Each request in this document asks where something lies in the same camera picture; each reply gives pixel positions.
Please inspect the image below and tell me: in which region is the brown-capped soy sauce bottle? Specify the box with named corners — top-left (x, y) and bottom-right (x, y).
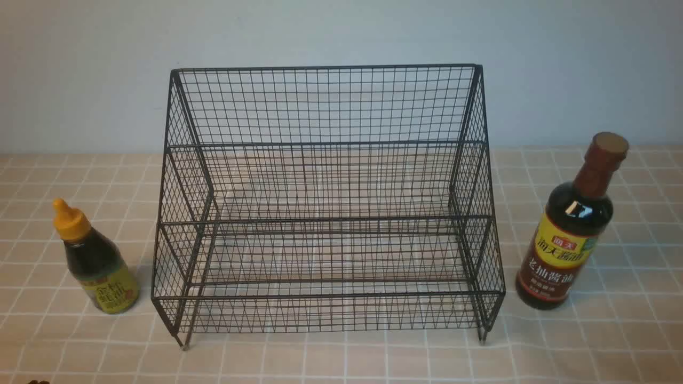
top-left (515, 132), bottom-right (629, 310)

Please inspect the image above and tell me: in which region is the yellow-capped oyster sauce bottle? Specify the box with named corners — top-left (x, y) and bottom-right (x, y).
top-left (53, 198), bottom-right (140, 314)

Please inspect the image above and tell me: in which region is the black wire mesh shelf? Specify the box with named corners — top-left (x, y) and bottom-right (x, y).
top-left (151, 63), bottom-right (506, 348)

